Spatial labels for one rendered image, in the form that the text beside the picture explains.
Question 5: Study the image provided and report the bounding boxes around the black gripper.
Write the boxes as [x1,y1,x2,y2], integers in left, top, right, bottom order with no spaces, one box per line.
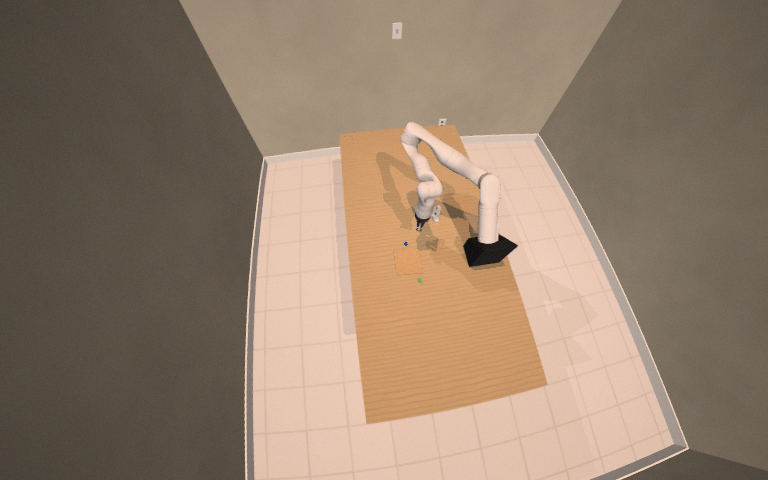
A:
[415,213,430,231]

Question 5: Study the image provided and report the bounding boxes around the tan square mat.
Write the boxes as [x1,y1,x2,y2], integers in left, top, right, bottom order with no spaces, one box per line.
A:
[393,248,423,275]

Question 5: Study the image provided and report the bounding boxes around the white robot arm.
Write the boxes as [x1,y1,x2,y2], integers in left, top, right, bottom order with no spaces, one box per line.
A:
[401,122,500,244]

